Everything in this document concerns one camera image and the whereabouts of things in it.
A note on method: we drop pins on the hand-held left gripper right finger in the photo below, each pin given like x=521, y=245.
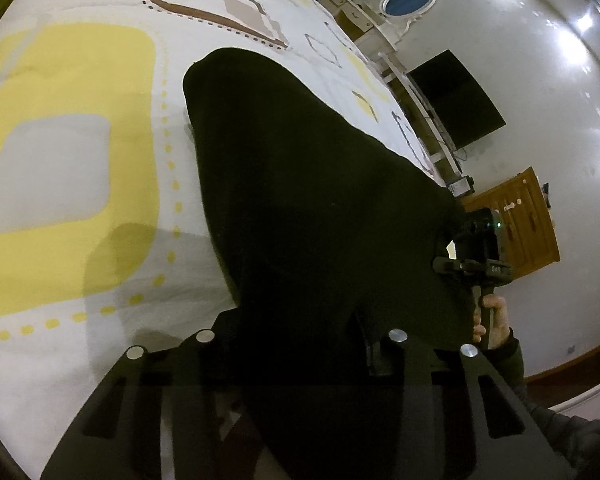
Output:
x=380, y=355

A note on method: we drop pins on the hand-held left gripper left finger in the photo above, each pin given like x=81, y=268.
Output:
x=190, y=385

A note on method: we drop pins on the black pants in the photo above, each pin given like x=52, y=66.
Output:
x=305, y=210

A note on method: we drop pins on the person's right forearm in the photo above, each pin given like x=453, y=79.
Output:
x=540, y=410

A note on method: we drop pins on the person's right hand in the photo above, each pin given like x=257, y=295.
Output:
x=499, y=317

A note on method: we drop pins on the wooden door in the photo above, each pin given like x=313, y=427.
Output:
x=522, y=220

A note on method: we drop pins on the small black box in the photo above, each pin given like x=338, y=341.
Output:
x=462, y=185

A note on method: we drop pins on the white dresser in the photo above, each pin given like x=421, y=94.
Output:
x=380, y=45

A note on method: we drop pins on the white yellow patterned bedspread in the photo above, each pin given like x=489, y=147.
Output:
x=80, y=160

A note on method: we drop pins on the oval white framed mirror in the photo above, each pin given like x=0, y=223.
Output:
x=409, y=1

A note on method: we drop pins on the black wall television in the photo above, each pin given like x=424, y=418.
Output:
x=457, y=102

